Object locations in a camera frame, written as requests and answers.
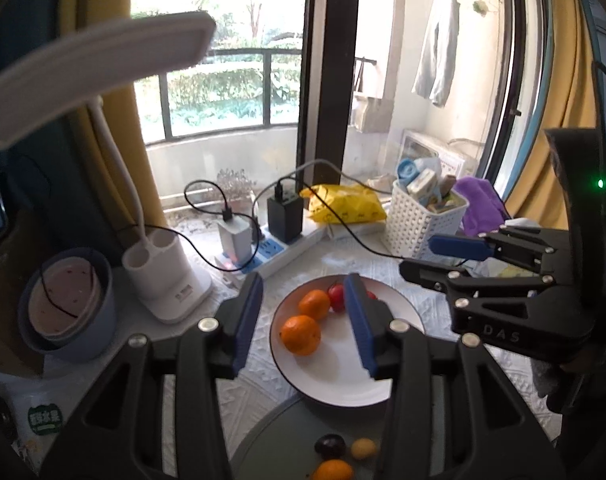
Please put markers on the white charger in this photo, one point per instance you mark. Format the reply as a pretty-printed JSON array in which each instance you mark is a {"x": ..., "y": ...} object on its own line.
[{"x": 234, "y": 242}]

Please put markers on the white balcony appliance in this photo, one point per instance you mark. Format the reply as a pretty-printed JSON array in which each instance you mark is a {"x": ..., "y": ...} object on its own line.
[{"x": 423, "y": 152}]

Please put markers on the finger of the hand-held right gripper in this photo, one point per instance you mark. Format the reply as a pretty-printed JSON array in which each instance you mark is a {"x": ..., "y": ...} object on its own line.
[
  {"x": 458, "y": 246},
  {"x": 433, "y": 275}
]

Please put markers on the white desk lamp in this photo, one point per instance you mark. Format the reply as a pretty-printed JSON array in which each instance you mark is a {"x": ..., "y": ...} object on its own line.
[{"x": 173, "y": 285}]

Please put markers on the clear bag with green label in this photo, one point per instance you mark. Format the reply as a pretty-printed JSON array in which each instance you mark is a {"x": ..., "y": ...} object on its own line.
[{"x": 43, "y": 417}]

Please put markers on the white power strip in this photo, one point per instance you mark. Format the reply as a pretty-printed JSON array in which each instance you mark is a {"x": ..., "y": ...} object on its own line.
[{"x": 278, "y": 255}]

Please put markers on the white plate with dark rim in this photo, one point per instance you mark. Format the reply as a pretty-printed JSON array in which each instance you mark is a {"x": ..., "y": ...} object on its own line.
[{"x": 333, "y": 375}]

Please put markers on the white plastic basket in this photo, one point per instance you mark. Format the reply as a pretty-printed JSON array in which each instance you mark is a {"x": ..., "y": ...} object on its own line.
[{"x": 418, "y": 225}]

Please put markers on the dark window frame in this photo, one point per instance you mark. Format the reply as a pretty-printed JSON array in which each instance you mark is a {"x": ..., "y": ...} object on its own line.
[{"x": 328, "y": 85}]

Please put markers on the beige inner bowl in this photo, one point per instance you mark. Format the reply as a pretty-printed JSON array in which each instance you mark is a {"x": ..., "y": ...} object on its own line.
[{"x": 58, "y": 300}]

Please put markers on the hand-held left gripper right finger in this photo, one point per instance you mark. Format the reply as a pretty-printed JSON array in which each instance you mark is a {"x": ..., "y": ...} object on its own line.
[{"x": 358, "y": 325}]

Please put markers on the black balcony railing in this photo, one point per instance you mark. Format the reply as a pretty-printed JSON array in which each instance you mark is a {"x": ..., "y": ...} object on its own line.
[{"x": 266, "y": 90}]

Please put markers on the purple cloth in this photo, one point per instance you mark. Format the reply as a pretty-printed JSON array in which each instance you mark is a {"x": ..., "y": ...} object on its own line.
[{"x": 478, "y": 205}]

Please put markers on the black charger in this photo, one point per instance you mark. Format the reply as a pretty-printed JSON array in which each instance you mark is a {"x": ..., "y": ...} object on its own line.
[{"x": 284, "y": 220}]

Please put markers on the brown stick item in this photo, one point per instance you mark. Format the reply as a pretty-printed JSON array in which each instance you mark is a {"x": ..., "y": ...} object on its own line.
[{"x": 448, "y": 184}]

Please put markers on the dark purple plum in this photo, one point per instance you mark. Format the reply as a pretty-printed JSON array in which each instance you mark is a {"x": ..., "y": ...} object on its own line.
[{"x": 330, "y": 446}]

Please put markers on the large orange mandarin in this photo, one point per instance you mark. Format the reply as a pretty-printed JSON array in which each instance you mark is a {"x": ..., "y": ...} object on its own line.
[
  {"x": 300, "y": 335},
  {"x": 313, "y": 305}
]

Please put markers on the yellow snack packet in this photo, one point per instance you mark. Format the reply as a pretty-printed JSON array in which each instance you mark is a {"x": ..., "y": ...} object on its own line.
[{"x": 343, "y": 205}]

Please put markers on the cartoon printed carton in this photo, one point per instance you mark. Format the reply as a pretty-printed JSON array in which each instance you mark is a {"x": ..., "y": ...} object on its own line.
[{"x": 423, "y": 185}]

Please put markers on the small tan round fruit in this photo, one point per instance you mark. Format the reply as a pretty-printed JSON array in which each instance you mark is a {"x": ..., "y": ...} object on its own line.
[{"x": 363, "y": 449}]

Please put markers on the small orange mandarin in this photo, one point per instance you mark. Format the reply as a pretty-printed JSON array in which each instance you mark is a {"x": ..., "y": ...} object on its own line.
[{"x": 333, "y": 471}]

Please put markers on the small red round fruit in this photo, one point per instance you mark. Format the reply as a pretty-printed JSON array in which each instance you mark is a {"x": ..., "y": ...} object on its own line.
[
  {"x": 370, "y": 295},
  {"x": 336, "y": 299}
]

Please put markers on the brown cardboard box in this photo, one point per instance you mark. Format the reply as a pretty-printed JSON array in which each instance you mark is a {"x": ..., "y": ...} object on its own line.
[{"x": 3, "y": 340}]

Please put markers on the blue bowl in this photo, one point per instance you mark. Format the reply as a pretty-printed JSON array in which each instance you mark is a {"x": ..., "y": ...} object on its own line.
[{"x": 98, "y": 330}]

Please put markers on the teal curtain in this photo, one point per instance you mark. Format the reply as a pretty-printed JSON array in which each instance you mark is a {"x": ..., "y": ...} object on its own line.
[{"x": 33, "y": 185}]

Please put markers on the dried potted plant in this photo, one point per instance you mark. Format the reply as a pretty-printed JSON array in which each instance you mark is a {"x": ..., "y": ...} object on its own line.
[{"x": 235, "y": 185}]

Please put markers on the round grey mat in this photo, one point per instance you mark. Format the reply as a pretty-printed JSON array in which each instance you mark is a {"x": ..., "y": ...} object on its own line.
[{"x": 283, "y": 445}]

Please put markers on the hanging pale shirt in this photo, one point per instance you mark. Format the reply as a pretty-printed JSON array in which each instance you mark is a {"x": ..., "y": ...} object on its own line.
[{"x": 438, "y": 45}]

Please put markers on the balcony cardboard box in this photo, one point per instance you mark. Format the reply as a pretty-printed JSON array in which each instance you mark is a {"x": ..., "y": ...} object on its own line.
[{"x": 373, "y": 112}]

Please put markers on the white textured tablecloth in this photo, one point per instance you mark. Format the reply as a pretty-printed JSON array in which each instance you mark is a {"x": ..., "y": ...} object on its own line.
[{"x": 488, "y": 385}]

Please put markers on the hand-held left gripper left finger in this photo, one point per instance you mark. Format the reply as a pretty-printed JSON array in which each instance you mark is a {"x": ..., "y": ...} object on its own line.
[{"x": 248, "y": 325}]

